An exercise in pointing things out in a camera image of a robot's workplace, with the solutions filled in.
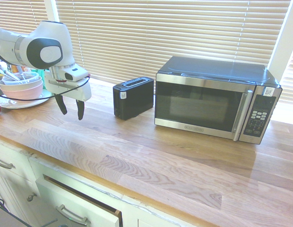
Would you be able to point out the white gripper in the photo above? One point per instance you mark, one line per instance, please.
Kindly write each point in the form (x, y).
(75, 91)

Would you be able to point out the black slot toaster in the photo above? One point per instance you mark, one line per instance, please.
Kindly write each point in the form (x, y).
(134, 99)

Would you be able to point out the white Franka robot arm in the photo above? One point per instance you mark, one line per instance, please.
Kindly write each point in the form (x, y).
(49, 37)

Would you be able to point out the beige blind behind arm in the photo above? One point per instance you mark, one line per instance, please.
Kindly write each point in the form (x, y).
(19, 11)

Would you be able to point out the white dinner plate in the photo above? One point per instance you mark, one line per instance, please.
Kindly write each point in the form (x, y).
(30, 102)

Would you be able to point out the white bowl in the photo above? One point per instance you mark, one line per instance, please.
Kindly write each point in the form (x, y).
(30, 83)

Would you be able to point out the pink ribbed bowl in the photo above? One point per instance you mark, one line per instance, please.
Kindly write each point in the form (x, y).
(21, 93)

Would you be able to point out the clear plastic container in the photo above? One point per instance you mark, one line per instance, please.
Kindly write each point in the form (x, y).
(28, 76)

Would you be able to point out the metal utensil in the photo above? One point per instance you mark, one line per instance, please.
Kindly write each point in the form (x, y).
(11, 76)

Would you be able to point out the orange spice bottle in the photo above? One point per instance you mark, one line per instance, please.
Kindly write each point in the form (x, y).
(13, 68)

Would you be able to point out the white kitchen cabinet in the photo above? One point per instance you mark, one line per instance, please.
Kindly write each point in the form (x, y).
(16, 175)

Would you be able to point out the round metal cabinet knob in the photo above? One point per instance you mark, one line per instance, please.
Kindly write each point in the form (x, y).
(31, 197)

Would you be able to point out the white open drawer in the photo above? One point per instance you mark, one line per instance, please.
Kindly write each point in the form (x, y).
(73, 205)

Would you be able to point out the wide beige window blind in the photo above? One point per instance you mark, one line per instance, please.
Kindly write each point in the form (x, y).
(160, 35)

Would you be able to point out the stainless steel black microwave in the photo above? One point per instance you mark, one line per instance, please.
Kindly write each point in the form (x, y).
(203, 104)

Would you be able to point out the narrow beige window blind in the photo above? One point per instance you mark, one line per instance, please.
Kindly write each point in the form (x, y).
(290, 78)

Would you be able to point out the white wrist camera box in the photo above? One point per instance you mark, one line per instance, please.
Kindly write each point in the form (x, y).
(75, 73)

